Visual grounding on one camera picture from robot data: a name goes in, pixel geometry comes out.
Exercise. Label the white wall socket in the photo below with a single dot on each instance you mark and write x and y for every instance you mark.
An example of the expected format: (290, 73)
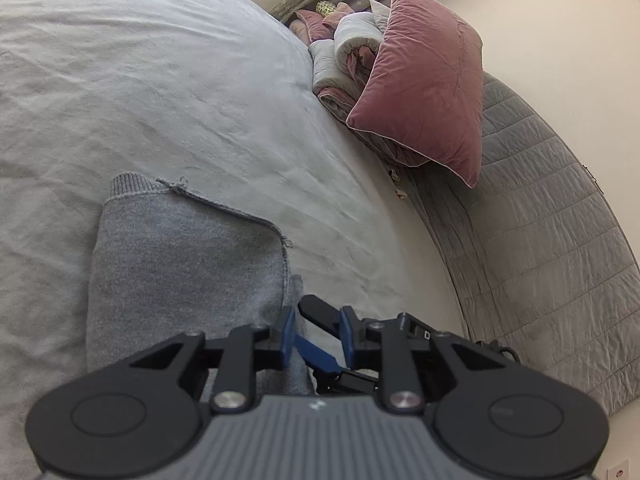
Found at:
(620, 472)

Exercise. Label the large pink velvet pillow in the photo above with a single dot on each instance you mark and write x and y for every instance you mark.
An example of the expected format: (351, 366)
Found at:
(425, 85)

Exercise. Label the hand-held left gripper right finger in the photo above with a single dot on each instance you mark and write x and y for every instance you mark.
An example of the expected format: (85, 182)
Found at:
(346, 341)

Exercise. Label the small pink pillow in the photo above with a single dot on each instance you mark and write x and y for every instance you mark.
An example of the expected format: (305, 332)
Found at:
(310, 22)

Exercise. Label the grey knit sweater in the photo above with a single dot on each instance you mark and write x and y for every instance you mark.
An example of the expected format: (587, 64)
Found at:
(190, 270)

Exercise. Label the bed with grey sheet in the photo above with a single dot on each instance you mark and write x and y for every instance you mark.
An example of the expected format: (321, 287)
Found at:
(150, 90)

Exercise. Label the grey quilted headboard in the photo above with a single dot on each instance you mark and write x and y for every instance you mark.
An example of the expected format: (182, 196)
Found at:
(540, 260)

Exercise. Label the mauve folded cloth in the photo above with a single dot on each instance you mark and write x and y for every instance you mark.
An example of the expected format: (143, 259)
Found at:
(340, 15)

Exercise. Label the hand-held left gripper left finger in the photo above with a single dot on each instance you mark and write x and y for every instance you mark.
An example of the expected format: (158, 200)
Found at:
(287, 341)

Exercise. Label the folded grey pink quilt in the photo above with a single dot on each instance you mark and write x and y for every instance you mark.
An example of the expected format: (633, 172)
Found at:
(345, 50)

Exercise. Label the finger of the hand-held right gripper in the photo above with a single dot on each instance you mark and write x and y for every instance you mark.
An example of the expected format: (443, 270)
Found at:
(320, 312)
(315, 352)

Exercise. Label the green patterned cushion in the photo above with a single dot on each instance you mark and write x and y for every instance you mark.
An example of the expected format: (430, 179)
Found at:
(325, 8)

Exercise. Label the small knotted beige cloth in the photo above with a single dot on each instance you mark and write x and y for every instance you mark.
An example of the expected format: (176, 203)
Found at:
(397, 180)

